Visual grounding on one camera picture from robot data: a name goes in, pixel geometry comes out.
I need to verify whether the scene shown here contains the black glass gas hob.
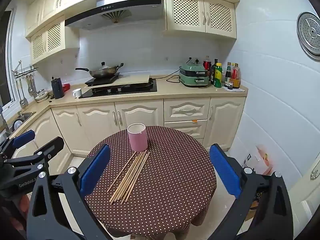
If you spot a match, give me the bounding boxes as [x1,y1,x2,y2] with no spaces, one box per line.
[78,79,157,99]

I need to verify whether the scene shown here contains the hanging metal spatula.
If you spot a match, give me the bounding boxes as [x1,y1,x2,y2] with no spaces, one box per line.
[16,77,28,106]

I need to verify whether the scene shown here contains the white printed rice bag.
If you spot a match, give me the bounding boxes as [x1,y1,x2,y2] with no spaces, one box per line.
[241,145,273,176]

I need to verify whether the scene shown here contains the black knife block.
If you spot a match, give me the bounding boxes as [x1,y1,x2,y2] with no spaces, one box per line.
[51,76,65,100]

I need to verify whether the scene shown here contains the cream door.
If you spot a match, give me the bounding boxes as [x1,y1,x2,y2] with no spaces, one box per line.
[287,159,320,240]

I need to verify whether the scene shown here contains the dark glass bottle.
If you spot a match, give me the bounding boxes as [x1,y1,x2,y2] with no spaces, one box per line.
[211,59,218,85]

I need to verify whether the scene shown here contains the cream drawer with handle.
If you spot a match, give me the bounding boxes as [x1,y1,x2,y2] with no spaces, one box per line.
[164,99,210,123]

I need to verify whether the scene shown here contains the steel sink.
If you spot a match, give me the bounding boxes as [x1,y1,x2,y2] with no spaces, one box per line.
[7,111,37,133]

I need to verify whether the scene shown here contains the steel wok with black handle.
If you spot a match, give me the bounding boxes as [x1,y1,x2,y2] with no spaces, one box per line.
[75,62,124,79]

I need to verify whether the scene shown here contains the orange sauce bottle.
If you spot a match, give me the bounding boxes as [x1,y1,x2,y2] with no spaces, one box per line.
[232,63,241,89]

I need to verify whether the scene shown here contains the round polka-dot table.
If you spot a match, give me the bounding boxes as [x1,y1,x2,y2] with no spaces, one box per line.
[84,126,217,239]

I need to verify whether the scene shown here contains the black induction cooker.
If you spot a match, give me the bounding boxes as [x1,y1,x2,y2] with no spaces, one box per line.
[84,72,120,87]

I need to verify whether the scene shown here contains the green bottle with yellow label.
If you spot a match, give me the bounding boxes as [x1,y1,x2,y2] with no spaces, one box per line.
[214,63,223,88]

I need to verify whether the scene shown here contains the pink chopstick holder cup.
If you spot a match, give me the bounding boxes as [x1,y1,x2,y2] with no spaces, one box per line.
[127,123,148,152]

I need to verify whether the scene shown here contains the cream lattice-door wall cabinet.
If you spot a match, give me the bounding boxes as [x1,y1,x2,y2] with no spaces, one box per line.
[30,15,80,64]
[164,0,237,40]

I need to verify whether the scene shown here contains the beige board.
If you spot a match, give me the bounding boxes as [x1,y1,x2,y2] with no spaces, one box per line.
[82,74,152,90]

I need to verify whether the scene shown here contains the dark soy sauce bottle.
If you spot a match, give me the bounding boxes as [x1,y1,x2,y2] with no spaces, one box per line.
[224,62,232,88]

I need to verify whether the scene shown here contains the stack of bowls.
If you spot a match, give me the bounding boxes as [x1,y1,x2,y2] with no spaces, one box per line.
[34,89,49,103]

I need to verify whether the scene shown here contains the hanging metal ladle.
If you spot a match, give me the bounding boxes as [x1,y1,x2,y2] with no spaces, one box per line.
[26,75,38,97]

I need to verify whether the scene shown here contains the hanging kitchen utensils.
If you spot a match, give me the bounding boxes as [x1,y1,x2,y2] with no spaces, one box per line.
[12,60,39,78]

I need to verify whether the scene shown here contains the cream drawer with orange tag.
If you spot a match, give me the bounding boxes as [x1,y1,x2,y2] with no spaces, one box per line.
[164,120,208,139]

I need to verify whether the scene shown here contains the black range hood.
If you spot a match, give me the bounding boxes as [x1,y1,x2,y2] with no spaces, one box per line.
[64,0,162,30]

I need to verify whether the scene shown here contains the black power cable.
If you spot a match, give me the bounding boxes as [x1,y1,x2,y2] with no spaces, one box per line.
[166,71,181,83]

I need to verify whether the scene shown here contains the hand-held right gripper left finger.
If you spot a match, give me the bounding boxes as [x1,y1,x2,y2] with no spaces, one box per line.
[26,144,112,240]

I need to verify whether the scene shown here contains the pile of wooden chopsticks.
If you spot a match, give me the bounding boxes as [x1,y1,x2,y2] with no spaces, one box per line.
[107,150,150,205]

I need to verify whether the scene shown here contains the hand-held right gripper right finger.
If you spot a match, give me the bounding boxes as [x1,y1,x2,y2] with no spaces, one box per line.
[207,144,294,240]

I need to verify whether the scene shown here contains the beige countertop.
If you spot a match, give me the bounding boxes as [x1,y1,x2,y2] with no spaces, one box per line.
[6,77,248,130]

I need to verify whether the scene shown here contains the green electric multi-cooker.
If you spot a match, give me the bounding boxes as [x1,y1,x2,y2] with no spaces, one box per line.
[179,57,210,88]

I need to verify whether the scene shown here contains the round steel steamer plate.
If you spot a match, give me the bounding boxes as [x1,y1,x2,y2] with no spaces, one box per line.
[297,12,320,62]

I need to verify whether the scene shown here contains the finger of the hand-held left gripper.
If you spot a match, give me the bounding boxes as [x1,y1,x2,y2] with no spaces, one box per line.
[0,130,35,155]
[5,137,65,179]

